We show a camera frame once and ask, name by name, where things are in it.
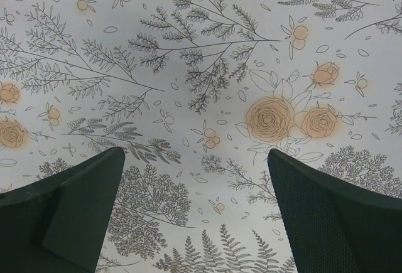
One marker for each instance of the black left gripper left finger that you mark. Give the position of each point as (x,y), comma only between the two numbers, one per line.
(58,224)

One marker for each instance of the floral patterned table mat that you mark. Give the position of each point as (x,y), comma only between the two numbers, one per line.
(197,93)

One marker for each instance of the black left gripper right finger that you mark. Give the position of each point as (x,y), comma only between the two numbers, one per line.
(332,225)

